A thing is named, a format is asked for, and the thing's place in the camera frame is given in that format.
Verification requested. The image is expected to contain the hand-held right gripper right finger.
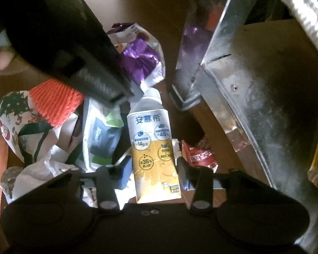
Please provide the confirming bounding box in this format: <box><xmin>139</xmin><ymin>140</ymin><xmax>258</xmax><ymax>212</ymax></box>
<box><xmin>176</xmin><ymin>157</ymin><xmax>259</xmax><ymax>213</ymax></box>

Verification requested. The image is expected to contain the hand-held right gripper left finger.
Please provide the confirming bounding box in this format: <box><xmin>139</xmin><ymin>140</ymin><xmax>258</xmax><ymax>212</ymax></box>
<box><xmin>49</xmin><ymin>156</ymin><xmax>134</xmax><ymax>213</ymax></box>

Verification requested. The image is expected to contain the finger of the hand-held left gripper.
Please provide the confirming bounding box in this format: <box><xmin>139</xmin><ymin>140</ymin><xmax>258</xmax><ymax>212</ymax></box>
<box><xmin>68</xmin><ymin>57</ymin><xmax>144</xmax><ymax>109</ymax></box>

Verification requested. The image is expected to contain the white yellow yogurt bottle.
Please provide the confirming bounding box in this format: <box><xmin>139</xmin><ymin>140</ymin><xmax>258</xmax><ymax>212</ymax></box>
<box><xmin>127</xmin><ymin>87</ymin><xmax>182</xmax><ymax>205</ymax></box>

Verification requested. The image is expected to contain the orange foam fruit net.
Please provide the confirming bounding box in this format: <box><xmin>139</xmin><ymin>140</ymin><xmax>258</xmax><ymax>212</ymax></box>
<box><xmin>29</xmin><ymin>78</ymin><xmax>85</xmax><ymax>128</ymax></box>

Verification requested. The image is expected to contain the white festive print gift bag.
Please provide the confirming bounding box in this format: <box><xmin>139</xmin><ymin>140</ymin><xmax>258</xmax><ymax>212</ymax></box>
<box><xmin>0</xmin><ymin>90</ymin><xmax>101</xmax><ymax>207</ymax></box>

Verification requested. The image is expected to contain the person's left hand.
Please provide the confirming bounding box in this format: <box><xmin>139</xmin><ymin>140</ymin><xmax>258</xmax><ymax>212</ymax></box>
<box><xmin>0</xmin><ymin>48</ymin><xmax>15</xmax><ymax>77</ymax></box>

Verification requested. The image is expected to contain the red snack wrapper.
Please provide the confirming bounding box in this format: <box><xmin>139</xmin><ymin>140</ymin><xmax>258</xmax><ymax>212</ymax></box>
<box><xmin>181</xmin><ymin>134</ymin><xmax>219</xmax><ymax>174</ymax></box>

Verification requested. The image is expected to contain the white green wipes packet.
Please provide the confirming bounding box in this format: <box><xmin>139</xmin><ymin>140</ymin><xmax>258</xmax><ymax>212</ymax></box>
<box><xmin>81</xmin><ymin>97</ymin><xmax>126</xmax><ymax>174</ymax></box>

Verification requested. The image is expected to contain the purple snack wrapper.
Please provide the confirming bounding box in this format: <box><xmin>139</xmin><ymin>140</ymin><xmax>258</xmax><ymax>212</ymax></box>
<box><xmin>107</xmin><ymin>22</ymin><xmax>166</xmax><ymax>92</ymax></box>

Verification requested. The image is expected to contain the metal bin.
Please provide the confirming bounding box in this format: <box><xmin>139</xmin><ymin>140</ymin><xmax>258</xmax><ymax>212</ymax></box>
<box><xmin>169</xmin><ymin>0</ymin><xmax>318</xmax><ymax>246</ymax></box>

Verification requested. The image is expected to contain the white woven rope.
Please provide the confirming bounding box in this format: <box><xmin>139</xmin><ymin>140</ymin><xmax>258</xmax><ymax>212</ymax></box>
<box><xmin>260</xmin><ymin>0</ymin><xmax>318</xmax><ymax>69</ymax></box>

